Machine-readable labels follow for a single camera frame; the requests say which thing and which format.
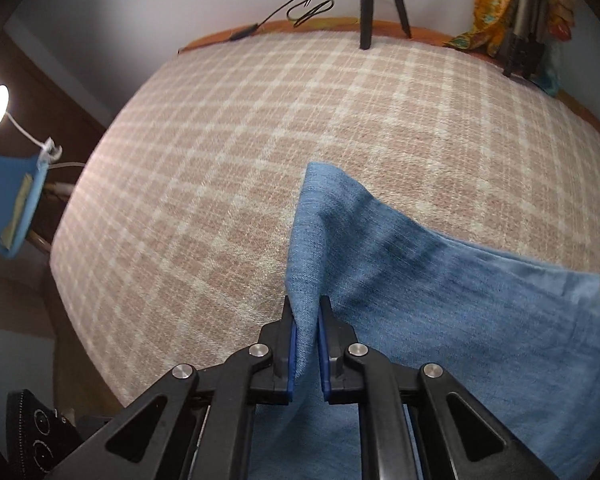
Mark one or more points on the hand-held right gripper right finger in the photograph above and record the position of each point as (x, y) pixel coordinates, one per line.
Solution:
(324, 360)

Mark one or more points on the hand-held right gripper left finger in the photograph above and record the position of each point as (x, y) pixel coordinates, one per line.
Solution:
(291, 355)

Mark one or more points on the blue denim pants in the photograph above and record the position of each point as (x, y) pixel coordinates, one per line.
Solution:
(430, 300)

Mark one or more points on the beige checkered blanket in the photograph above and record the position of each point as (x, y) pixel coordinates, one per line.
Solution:
(205, 185)

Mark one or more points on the yellow-green cloth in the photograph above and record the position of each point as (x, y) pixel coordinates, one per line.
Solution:
(17, 215)

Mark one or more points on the blue plastic chair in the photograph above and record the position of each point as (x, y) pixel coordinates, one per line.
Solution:
(0, 195)

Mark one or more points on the orange bed sheet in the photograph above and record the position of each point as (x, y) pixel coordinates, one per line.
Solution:
(330, 25)

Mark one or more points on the brown wooden door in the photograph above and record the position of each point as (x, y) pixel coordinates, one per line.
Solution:
(65, 105)

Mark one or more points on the black mini tripod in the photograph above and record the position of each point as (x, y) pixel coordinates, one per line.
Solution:
(366, 10)

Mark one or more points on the folded black stand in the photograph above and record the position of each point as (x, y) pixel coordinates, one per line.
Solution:
(525, 45)

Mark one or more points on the orange patterned cloth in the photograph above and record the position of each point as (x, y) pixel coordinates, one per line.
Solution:
(490, 5)

